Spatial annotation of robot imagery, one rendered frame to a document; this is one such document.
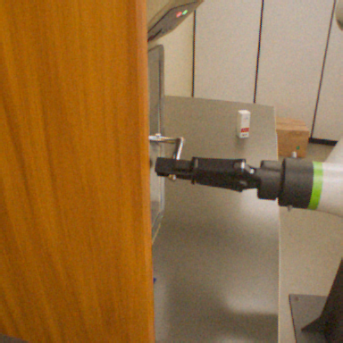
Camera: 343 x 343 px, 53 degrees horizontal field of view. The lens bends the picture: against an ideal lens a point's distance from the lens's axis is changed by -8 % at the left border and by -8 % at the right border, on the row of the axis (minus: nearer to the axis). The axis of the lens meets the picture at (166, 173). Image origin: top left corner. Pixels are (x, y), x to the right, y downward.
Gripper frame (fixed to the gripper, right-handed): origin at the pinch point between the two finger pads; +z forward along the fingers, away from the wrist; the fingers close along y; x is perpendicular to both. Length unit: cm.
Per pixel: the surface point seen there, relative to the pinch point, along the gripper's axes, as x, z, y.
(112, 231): 17.4, 0.4, 26.3
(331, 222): -39, -81, -190
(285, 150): -115, -49, -249
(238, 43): -202, 5, -207
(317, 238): -23, -68, -176
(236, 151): -28, -10, -54
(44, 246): 20.6, 10.7, 22.6
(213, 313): 26.2, -11.5, -6.5
